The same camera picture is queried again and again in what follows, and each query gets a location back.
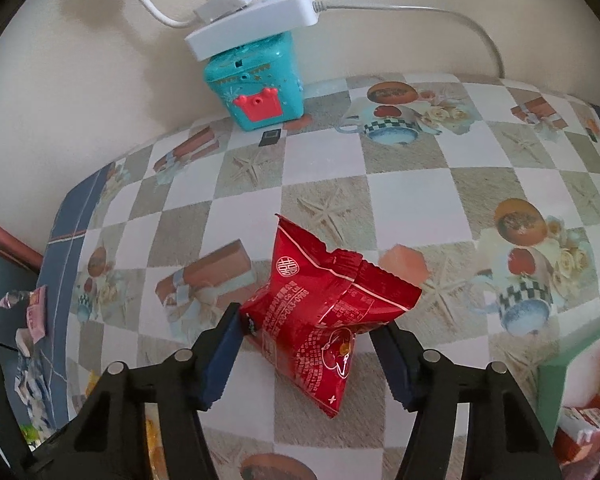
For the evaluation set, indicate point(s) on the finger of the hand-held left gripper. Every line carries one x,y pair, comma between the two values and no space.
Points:
0,395
52,452

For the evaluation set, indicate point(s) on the shiny red snack packet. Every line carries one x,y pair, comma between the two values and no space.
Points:
320,320

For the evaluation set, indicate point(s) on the teal-rimmed white tray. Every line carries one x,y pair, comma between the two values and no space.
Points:
555,375

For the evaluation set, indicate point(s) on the dark cabinet with red trim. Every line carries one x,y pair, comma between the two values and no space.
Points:
0,285

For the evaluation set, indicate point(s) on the orange snack packet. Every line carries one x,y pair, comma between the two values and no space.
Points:
155,440

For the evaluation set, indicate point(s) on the teal toy box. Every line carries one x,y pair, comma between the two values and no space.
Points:
252,85

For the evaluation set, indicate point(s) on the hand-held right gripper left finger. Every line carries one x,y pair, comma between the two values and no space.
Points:
220,360

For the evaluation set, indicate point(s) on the small green item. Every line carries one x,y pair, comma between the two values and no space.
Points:
30,432

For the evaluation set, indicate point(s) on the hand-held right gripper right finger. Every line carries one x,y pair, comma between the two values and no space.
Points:
397,365

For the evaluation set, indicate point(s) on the blue white crumpled wrapper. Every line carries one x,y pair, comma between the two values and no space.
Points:
30,385

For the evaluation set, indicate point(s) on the white power strip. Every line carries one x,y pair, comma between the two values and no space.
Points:
260,22

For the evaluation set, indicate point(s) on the pink candy wrapper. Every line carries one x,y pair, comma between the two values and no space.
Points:
35,315

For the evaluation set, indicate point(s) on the dark red snack box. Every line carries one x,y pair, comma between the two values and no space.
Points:
580,435

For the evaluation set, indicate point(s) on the white plug adapter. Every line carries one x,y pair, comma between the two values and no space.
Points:
227,0

